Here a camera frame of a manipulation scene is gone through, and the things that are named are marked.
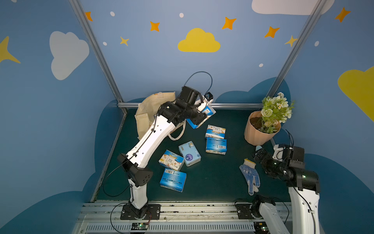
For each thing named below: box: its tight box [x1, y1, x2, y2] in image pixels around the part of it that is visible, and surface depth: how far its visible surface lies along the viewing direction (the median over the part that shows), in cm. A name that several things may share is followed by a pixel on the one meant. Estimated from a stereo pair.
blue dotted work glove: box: [239, 157, 261, 196], surface depth 88 cm
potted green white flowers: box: [243, 92, 295, 146], surface depth 86 cm
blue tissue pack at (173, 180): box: [159, 168, 187, 193], surface depth 81 cm
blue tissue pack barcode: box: [205, 136, 228, 156], surface depth 95 cm
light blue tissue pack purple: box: [178, 140, 202, 167], surface depth 93 cm
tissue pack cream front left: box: [158, 149, 185, 172], surface depth 88 cm
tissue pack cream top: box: [204, 124, 226, 139], surface depth 103 cm
